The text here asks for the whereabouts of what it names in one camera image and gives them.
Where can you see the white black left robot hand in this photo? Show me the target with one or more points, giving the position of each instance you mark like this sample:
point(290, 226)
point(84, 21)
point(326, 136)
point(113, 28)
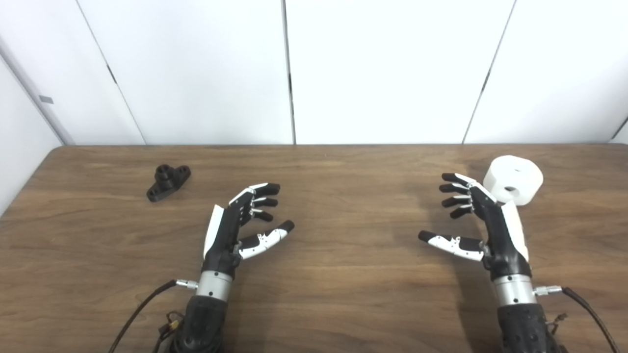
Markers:
point(221, 240)

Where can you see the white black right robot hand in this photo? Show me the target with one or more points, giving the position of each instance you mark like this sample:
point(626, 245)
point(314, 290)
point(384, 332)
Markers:
point(503, 245)

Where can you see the round white piece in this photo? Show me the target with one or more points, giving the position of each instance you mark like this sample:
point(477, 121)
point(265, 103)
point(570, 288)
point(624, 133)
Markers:
point(520, 176)

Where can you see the black flanged holder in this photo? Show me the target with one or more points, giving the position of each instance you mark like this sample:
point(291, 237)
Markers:
point(167, 184)

